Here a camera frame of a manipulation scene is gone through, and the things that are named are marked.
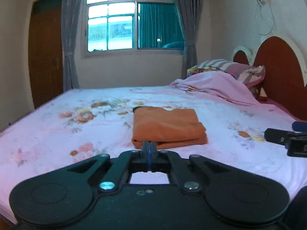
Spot orange garment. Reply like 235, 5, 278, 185
132, 106, 208, 150

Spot red white headboard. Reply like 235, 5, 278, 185
232, 32, 306, 121

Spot floral pink bed sheet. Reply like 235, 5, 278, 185
1, 86, 306, 222

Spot striped pillow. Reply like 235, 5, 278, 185
193, 59, 266, 88

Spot pink blanket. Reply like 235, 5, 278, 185
170, 71, 260, 105

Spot colourful patterned cloth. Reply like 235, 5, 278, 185
186, 67, 215, 77

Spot brown wooden door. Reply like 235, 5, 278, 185
28, 0, 63, 108

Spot right grey curtain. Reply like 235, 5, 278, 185
175, 0, 203, 79

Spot grey curtain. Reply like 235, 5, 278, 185
61, 0, 82, 91
175, 0, 203, 79

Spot left grey curtain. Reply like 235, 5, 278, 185
61, 0, 82, 91

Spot white wall cable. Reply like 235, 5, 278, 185
254, 0, 278, 36

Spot window with white frame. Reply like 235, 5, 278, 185
82, 0, 185, 57

